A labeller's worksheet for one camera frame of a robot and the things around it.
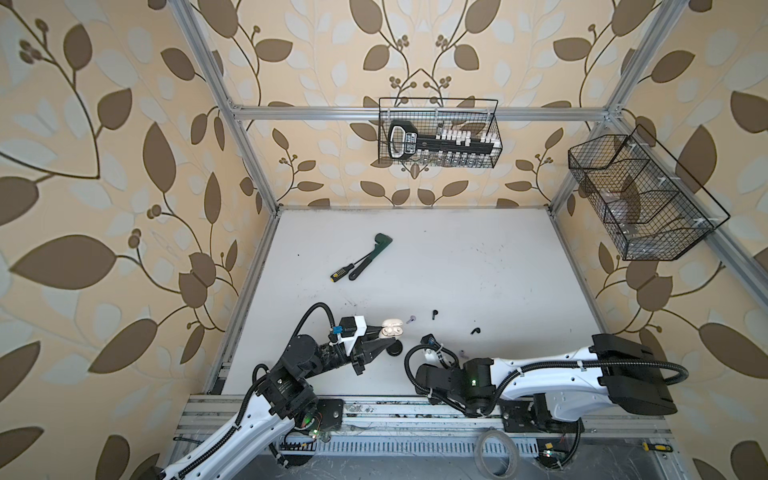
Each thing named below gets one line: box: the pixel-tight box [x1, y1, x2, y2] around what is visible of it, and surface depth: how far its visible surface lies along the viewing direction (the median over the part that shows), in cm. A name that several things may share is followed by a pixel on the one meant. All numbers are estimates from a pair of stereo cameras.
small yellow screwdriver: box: [642, 442, 674, 453], surface depth 71 cm
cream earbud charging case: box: [379, 318, 404, 338], surface depth 66 cm
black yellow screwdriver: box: [329, 257, 363, 283], surface depth 102 cm
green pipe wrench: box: [348, 233, 393, 281], surface depth 109 cm
